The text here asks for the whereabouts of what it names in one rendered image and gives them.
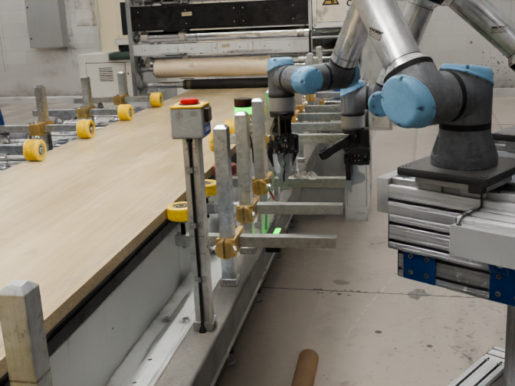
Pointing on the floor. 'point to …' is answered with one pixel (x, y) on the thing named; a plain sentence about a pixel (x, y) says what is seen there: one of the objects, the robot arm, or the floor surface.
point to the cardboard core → (306, 368)
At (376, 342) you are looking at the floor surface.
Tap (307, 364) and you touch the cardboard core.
